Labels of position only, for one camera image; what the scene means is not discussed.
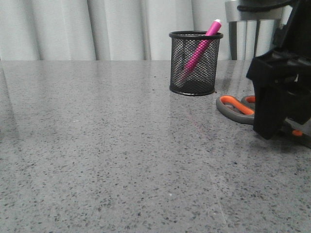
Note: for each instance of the pink highlighter pen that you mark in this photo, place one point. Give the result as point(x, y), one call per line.
point(201, 48)

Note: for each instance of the grey curtain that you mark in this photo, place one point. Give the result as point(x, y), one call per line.
point(122, 29)

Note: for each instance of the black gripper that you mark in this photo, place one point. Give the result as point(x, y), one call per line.
point(282, 76)

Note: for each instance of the black mesh pen cup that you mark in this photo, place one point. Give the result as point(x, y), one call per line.
point(202, 80)

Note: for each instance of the grey orange scissors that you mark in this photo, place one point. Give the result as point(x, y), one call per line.
point(244, 111)

